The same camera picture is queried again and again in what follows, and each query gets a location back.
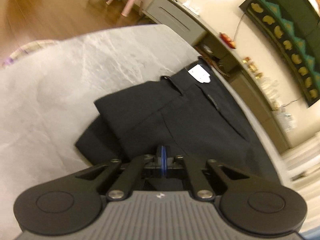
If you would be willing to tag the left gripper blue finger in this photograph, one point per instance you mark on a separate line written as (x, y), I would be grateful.
(167, 160)
(160, 160)

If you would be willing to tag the black trousers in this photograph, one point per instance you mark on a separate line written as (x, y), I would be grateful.
(191, 112)

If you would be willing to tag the long grey TV cabinet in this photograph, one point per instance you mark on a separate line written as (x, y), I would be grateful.
(206, 41)

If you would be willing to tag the gold ornament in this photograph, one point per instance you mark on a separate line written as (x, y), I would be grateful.
(252, 67)

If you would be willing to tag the clear glass cups set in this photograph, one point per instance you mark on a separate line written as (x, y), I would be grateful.
(269, 87)

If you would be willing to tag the white storage box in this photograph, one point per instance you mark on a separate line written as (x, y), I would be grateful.
(285, 120)

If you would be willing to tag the red fruit plate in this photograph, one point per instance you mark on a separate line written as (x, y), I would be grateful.
(227, 40)

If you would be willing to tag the round patterned stool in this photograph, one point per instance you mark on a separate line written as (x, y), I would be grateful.
(27, 49)

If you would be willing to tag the wall mounted television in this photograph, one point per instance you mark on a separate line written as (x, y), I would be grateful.
(292, 26)

